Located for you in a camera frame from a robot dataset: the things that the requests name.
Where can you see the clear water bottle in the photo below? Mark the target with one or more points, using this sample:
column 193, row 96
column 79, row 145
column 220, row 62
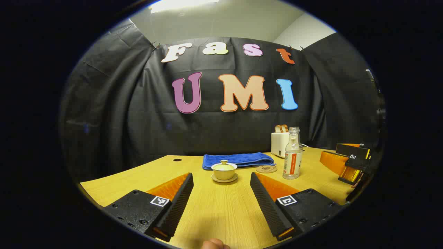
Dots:
column 292, row 162

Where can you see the black backdrop cloth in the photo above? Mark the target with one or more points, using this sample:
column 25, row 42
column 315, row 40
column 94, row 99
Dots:
column 121, row 103

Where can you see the cream teacup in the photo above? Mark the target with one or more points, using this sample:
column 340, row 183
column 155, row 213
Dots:
column 224, row 174

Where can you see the blue towel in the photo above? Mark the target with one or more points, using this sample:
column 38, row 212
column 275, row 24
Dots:
column 238, row 159

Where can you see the cream teacup lid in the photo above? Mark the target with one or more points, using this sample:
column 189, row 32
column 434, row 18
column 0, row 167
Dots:
column 224, row 166

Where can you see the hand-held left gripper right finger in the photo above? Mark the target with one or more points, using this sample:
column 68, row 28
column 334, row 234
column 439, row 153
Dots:
column 268, row 207

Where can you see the white toaster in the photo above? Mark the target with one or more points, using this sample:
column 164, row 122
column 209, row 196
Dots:
column 278, row 145

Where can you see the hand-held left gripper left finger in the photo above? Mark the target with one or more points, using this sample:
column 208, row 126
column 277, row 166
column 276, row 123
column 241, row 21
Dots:
column 178, row 204

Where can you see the round brown coaster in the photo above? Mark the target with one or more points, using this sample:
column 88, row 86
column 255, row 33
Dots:
column 266, row 169

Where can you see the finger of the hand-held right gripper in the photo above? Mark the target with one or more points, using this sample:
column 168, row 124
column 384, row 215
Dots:
column 353, row 144
column 346, row 151

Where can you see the cream saucer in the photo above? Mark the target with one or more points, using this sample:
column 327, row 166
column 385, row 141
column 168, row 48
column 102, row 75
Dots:
column 225, row 181

